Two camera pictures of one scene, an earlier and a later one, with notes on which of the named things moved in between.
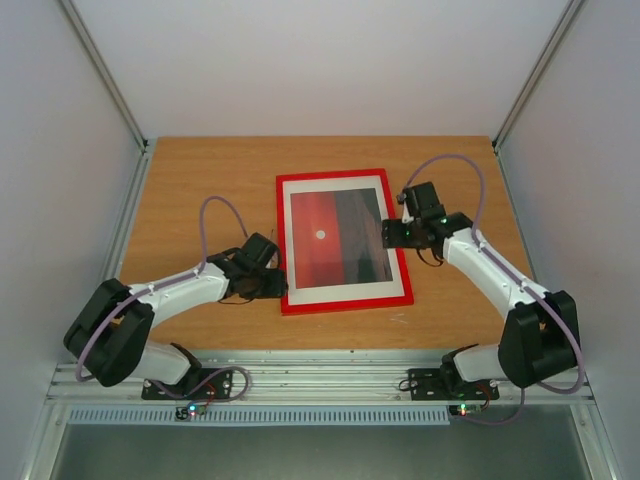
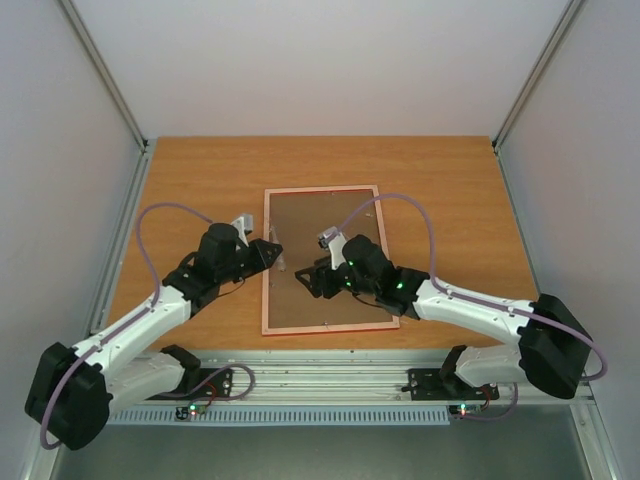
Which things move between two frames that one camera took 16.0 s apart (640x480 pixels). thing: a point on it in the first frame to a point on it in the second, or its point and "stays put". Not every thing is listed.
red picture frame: [330, 242] to [317, 329]
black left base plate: [219, 387] stays put
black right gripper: [393, 233] to [323, 278]
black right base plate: [426, 384] stays put
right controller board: [464, 409] stays put
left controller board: [193, 409] stays put
